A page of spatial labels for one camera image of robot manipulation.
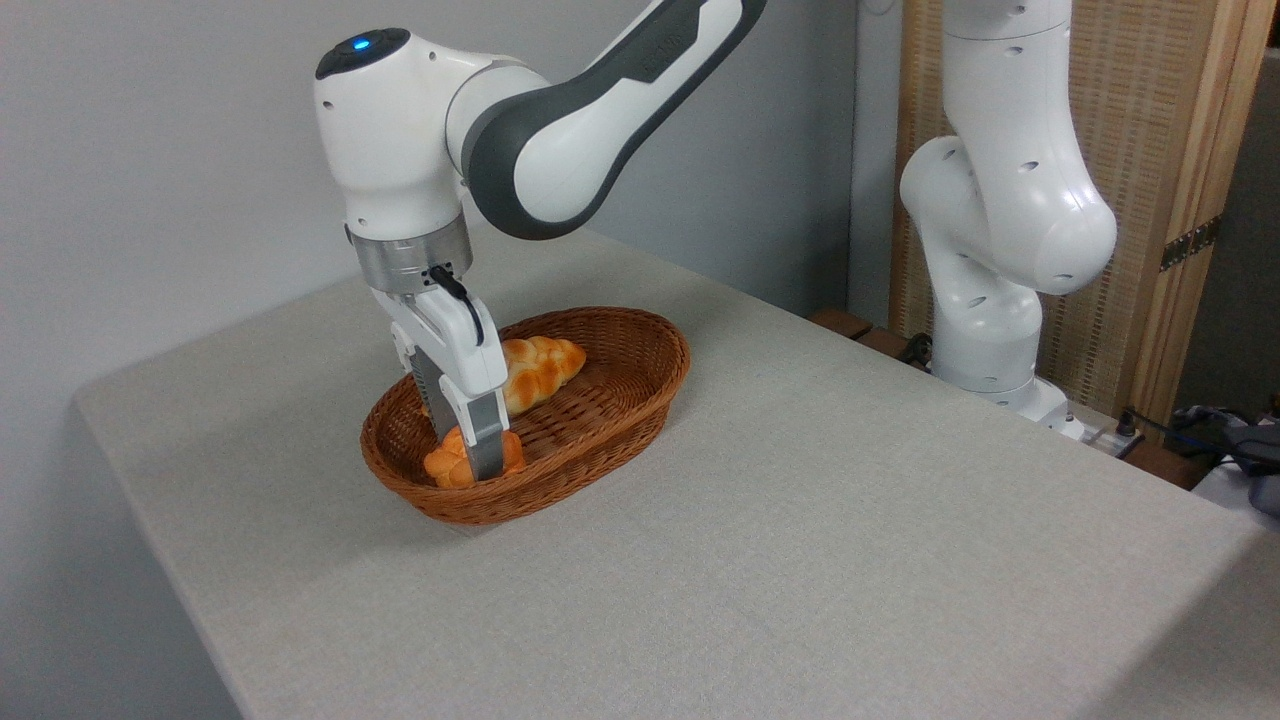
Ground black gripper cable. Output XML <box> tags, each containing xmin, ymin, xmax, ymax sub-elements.
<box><xmin>428</xmin><ymin>264</ymin><xmax>487</xmax><ymax>349</ymax></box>

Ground brown wicker oval basket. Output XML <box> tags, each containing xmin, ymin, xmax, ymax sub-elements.
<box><xmin>360</xmin><ymin>306</ymin><xmax>692</xmax><ymax>527</ymax></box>

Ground dark metal screen hinge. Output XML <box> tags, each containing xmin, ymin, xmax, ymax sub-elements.
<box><xmin>1160</xmin><ymin>215</ymin><xmax>1223</xmax><ymax>273</ymax></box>

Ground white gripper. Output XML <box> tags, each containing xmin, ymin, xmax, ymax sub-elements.
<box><xmin>371</xmin><ymin>284</ymin><xmax>511</xmax><ymax>484</ymax></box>

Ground grey tablecloth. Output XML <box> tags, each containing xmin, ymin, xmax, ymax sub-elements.
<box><xmin>73</xmin><ymin>228</ymin><xmax>1280</xmax><ymax>720</ymax></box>

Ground long pale braided bread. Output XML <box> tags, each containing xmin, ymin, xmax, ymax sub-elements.
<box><xmin>497</xmin><ymin>336</ymin><xmax>588</xmax><ymax>419</ymax></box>

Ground brown wooden blocks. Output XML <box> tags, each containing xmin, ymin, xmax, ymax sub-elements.
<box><xmin>808</xmin><ymin>308</ymin><xmax>933</xmax><ymax>367</ymax></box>

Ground white power strip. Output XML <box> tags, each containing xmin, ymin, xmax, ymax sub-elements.
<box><xmin>1078</xmin><ymin>420</ymin><xmax>1146</xmax><ymax>461</ymax></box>

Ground small orange braided bread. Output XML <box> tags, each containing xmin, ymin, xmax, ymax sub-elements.
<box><xmin>423</xmin><ymin>425</ymin><xmax>527</xmax><ymax>490</ymax></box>

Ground wooden rattan folding screen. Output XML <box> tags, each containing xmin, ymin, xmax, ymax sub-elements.
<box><xmin>888</xmin><ymin>0</ymin><xmax>1280</xmax><ymax>431</ymax></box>

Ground black cable bundle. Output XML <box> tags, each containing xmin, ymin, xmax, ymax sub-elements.
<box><xmin>1118</xmin><ymin>406</ymin><xmax>1280</xmax><ymax>471</ymax></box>

